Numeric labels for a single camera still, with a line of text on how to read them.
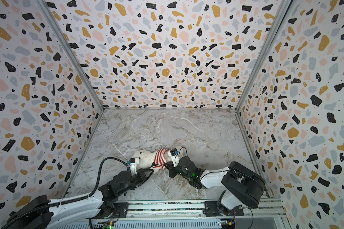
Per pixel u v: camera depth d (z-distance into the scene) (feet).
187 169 2.10
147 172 2.58
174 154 2.40
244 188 1.46
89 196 1.78
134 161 2.53
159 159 2.70
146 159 2.74
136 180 2.34
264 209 2.50
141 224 2.30
